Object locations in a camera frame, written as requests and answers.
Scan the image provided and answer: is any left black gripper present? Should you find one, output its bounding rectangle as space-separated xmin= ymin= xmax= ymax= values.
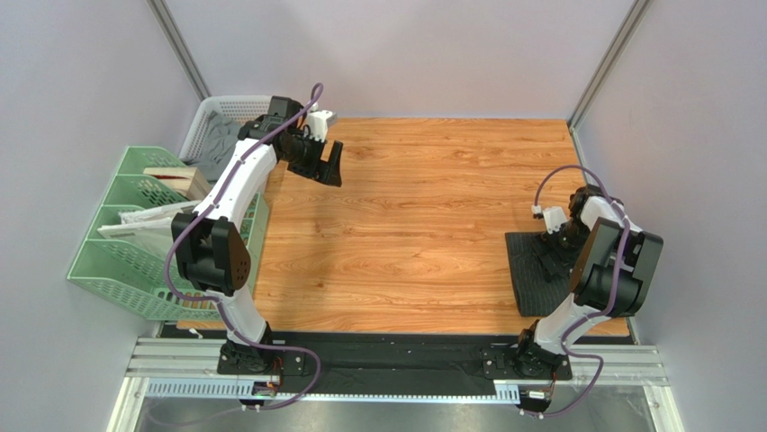
xmin=281 ymin=130 xmax=342 ymax=187

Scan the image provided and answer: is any dark pinstriped long sleeve shirt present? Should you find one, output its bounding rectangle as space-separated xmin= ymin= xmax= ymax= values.
xmin=504 ymin=231 xmax=572 ymax=317

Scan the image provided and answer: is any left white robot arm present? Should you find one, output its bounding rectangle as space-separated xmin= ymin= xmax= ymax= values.
xmin=166 ymin=94 xmax=343 ymax=374

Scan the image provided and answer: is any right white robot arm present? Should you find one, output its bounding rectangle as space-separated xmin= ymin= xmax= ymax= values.
xmin=513 ymin=185 xmax=663 ymax=378

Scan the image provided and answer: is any white plastic basket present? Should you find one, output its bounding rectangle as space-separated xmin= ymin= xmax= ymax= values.
xmin=179 ymin=95 xmax=272 ymax=162

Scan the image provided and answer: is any grey shirt in basket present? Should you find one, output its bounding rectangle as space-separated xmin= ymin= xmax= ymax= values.
xmin=181 ymin=112 xmax=241 ymax=183

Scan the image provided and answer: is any wooden block in rack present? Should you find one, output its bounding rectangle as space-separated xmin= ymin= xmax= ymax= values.
xmin=143 ymin=166 xmax=212 ymax=201

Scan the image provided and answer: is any green file organizer rack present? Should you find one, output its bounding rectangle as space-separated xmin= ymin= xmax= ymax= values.
xmin=67 ymin=146 xmax=270 ymax=321

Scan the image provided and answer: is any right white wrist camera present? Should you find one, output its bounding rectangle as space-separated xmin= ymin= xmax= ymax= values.
xmin=531 ymin=205 xmax=569 ymax=234

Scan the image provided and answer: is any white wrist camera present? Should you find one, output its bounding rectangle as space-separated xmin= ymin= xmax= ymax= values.
xmin=304 ymin=110 xmax=338 ymax=141
xmin=531 ymin=205 xmax=569 ymax=234

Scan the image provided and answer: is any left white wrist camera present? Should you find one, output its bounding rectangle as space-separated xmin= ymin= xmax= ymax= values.
xmin=304 ymin=110 xmax=338 ymax=141

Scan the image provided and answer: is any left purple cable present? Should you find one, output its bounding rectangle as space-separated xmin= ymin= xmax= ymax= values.
xmin=143 ymin=82 xmax=325 ymax=428

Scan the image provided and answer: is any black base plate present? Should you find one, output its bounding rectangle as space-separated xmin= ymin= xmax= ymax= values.
xmin=160 ymin=321 xmax=573 ymax=397

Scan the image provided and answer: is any aluminium rail frame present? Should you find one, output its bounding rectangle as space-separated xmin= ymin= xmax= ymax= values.
xmin=125 ymin=337 xmax=683 ymax=431

